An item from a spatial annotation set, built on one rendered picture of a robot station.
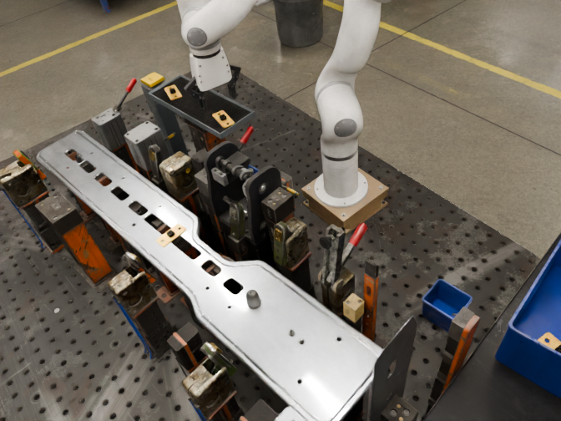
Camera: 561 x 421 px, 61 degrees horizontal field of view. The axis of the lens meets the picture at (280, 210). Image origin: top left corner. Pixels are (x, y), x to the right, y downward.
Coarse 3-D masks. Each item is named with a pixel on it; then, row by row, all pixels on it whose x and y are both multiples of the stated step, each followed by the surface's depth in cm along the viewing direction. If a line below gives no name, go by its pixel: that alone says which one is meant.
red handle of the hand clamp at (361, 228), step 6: (360, 228) 108; (366, 228) 109; (354, 234) 109; (360, 234) 108; (354, 240) 108; (360, 240) 109; (348, 246) 109; (354, 246) 109; (348, 252) 109; (342, 258) 109; (342, 264) 109; (330, 276) 109; (330, 282) 109
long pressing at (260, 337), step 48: (96, 144) 166; (96, 192) 149; (144, 192) 147; (144, 240) 133; (192, 240) 131; (192, 288) 120; (288, 288) 117; (240, 336) 109; (288, 336) 108; (336, 336) 106; (288, 384) 100; (336, 384) 99
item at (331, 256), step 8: (328, 232) 100; (336, 232) 100; (344, 232) 99; (320, 240) 99; (328, 240) 98; (336, 240) 99; (344, 240) 101; (328, 248) 99; (336, 248) 101; (328, 256) 106; (336, 256) 102; (328, 264) 107; (336, 264) 104; (328, 272) 110; (336, 272) 106; (336, 280) 108
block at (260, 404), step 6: (258, 402) 100; (264, 402) 100; (252, 408) 99; (258, 408) 99; (264, 408) 99; (270, 408) 99; (246, 414) 99; (252, 414) 99; (258, 414) 98; (264, 414) 98; (270, 414) 98; (276, 414) 98; (240, 420) 98; (246, 420) 98; (252, 420) 98; (258, 420) 98; (264, 420) 98; (270, 420) 97
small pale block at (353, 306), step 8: (352, 296) 106; (344, 304) 105; (352, 304) 104; (360, 304) 104; (344, 312) 108; (352, 312) 104; (360, 312) 106; (352, 320) 107; (360, 320) 110; (360, 328) 112
